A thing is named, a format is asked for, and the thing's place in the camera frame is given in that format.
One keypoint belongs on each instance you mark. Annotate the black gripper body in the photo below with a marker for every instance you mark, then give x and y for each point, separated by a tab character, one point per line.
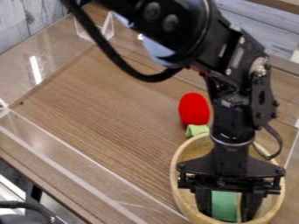
258	177

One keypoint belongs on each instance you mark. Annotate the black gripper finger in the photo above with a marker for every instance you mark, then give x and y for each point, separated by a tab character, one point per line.
250	204
203	200

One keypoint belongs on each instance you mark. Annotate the brown wooden bowl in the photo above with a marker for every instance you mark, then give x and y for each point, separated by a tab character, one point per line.
198	147

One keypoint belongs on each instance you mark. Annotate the green rectangular block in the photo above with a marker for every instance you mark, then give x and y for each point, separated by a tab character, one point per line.
223	206

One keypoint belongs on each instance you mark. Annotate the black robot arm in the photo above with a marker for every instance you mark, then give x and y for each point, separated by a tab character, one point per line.
187	35

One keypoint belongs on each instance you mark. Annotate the red plush ball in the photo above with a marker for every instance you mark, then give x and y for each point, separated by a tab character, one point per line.
194	109

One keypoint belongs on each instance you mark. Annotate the clear acrylic enclosure wall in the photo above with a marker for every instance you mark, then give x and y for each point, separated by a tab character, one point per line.
90	133

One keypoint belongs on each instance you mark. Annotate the black table frame bracket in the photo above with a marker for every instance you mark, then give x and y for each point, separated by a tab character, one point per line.
41	212

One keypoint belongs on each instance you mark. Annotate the clear acrylic corner bracket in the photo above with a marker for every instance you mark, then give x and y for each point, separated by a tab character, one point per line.
89	32

